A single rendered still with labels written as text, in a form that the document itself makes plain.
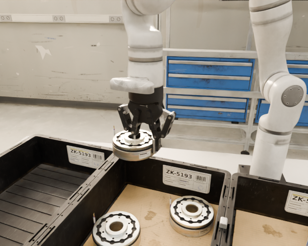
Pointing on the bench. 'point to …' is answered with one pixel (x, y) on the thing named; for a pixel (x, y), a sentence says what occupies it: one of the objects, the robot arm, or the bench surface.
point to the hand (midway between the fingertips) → (146, 143)
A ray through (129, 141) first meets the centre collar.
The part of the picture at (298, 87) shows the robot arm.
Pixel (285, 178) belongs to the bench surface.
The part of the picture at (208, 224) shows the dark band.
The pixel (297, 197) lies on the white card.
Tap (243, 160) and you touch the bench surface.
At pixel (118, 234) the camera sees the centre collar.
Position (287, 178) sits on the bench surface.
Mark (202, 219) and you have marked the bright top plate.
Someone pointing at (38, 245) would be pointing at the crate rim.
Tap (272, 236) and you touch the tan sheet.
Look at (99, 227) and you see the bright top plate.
